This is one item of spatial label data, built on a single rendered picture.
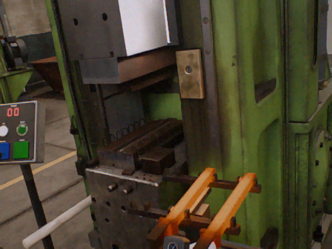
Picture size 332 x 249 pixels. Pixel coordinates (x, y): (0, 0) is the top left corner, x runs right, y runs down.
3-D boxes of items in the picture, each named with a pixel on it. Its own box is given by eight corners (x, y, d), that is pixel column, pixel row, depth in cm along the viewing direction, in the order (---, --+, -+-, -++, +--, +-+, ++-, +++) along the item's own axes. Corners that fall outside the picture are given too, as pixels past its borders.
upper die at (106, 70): (120, 83, 126) (116, 57, 122) (83, 83, 138) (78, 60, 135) (179, 61, 156) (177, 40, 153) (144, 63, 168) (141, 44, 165)
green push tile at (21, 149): (27, 157, 152) (28, 141, 154) (13, 158, 154) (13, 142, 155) (30, 158, 154) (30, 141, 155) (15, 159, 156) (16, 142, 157)
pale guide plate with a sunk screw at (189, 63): (202, 99, 121) (198, 50, 116) (180, 98, 127) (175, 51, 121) (205, 97, 123) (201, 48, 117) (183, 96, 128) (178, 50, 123)
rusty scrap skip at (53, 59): (83, 99, 739) (75, 60, 711) (35, 96, 865) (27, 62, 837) (122, 86, 820) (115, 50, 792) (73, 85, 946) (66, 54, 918)
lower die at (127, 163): (135, 171, 137) (131, 151, 135) (99, 164, 150) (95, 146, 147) (187, 135, 168) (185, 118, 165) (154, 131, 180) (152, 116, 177)
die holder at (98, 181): (171, 281, 139) (156, 184, 124) (102, 254, 162) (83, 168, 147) (227, 212, 179) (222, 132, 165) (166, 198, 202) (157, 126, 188)
